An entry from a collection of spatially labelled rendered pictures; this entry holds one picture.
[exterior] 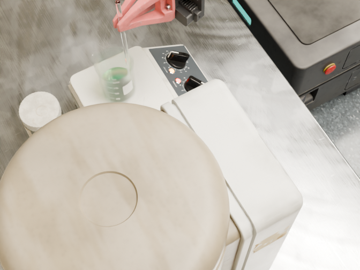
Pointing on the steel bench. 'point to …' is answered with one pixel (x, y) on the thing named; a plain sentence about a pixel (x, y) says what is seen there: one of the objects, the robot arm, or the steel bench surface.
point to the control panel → (192, 69)
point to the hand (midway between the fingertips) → (120, 22)
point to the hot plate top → (142, 96)
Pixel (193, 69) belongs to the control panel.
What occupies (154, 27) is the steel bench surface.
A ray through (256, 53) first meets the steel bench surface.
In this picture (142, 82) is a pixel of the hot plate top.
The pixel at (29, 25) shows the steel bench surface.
